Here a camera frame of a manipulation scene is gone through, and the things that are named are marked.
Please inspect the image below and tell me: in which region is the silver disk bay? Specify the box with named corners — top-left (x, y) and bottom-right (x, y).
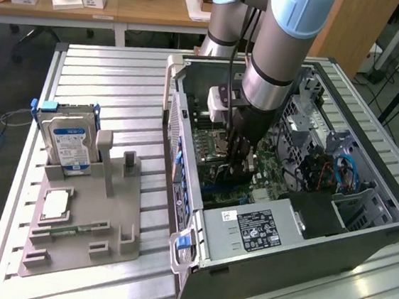
top-left (328, 183), bottom-right (396, 237)

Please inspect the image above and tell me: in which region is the black plastic shroud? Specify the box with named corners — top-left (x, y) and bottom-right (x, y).
top-left (274, 186), bottom-right (353, 244)

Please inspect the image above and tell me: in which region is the CPU socket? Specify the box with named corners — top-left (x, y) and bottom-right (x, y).
top-left (209, 127), bottom-right (233, 159)

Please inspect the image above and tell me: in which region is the silver CPU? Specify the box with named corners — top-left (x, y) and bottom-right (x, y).
top-left (41, 191), bottom-right (70, 221)

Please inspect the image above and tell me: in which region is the grey power supply unit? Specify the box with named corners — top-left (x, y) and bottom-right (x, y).
top-left (197, 190), bottom-right (305, 271)

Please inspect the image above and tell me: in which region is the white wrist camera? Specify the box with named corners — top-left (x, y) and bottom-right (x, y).
top-left (204, 82), bottom-right (238, 124)

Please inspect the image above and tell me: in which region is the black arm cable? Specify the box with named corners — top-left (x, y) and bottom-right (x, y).
top-left (222, 3), bottom-right (264, 134)

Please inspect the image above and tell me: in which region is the black RAM slot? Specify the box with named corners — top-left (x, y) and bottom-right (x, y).
top-left (193, 115), bottom-right (214, 129)
top-left (192, 106), bottom-right (212, 121)

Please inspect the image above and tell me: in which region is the blue wire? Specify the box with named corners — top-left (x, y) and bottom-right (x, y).
top-left (332, 153), bottom-right (364, 195)

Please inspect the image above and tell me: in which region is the grey case handle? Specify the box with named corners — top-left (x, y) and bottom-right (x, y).
top-left (166, 224), bottom-right (202, 276)

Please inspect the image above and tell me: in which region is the black open PC case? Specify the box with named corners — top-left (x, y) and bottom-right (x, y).
top-left (142, 40), bottom-right (399, 299)

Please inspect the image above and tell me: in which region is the silver drive cage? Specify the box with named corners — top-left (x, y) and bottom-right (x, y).
top-left (276, 92), bottom-right (338, 164)

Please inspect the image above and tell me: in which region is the white paper box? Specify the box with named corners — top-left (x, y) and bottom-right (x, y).
top-left (182, 0), bottom-right (214, 23)

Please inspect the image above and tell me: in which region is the blue case latch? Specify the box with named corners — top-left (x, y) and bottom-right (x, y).
top-left (173, 234), bottom-right (191, 251)

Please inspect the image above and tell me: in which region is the wooden desk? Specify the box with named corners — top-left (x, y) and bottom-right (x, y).
top-left (0, 0), bottom-right (313, 67)

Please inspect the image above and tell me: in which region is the white floor cable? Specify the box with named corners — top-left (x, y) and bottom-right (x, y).
top-left (0, 107), bottom-right (33, 129)

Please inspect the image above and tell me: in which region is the green RAM stick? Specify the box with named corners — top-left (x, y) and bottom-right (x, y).
top-left (50, 222), bottom-right (96, 243)

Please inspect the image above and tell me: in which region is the black expansion slot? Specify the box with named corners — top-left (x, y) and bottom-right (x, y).
top-left (202, 193), bottom-right (241, 212)

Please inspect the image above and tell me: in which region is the wooden cabinet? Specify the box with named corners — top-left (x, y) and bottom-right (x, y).
top-left (305, 0), bottom-right (399, 85)

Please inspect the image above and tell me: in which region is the green motherboard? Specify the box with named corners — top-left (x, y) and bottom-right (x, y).
top-left (179, 100), bottom-right (300, 217)

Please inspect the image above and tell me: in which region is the grey parts rack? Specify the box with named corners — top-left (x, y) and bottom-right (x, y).
top-left (18, 121), bottom-right (154, 290)

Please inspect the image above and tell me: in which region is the hard disk with blue caddy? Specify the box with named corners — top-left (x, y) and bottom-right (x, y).
top-left (21, 97), bottom-right (102, 181)

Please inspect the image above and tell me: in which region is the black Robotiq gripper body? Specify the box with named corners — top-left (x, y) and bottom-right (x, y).
top-left (227, 104), bottom-right (278, 154)

